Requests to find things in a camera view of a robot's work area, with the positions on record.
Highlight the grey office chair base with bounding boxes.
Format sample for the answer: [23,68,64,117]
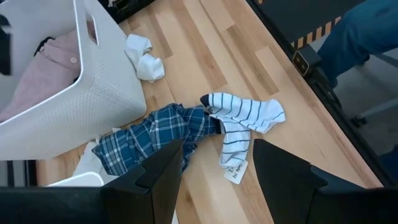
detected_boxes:
[349,98,398,128]

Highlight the blue plaid garment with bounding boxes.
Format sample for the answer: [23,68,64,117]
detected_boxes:
[92,103,223,177]

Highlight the white striped ankle sock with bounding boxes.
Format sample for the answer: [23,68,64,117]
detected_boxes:
[200,92,287,134]
[210,114,252,169]

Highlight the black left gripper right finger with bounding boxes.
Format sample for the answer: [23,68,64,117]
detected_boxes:
[253,138,368,224]

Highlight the flat white cloth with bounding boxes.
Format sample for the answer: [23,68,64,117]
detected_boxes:
[73,126,122,185]

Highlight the dark navy dotted garment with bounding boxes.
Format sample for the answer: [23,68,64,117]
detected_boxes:
[0,15,56,76]

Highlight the black table-level camera box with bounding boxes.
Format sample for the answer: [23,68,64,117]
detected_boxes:
[291,44,323,78]

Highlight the black hazard-striped floor mat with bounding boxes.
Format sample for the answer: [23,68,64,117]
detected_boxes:
[251,0,368,50]

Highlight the handwritten white paper label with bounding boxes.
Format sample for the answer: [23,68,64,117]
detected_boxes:
[223,160,249,185]

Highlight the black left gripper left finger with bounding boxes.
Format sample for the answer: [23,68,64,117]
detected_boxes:
[101,139,184,224]

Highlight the black aluminium table frame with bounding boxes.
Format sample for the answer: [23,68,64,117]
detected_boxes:
[245,0,398,189]

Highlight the pink button shirt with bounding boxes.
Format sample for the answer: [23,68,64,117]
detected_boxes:
[0,21,97,124]

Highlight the white perforated plastic basket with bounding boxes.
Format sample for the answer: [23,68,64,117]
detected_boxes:
[45,170,105,187]
[0,0,147,162]

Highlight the person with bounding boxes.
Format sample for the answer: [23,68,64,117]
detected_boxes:
[317,0,398,184]

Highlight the plain white sock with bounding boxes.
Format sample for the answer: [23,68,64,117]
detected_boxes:
[124,33,165,83]

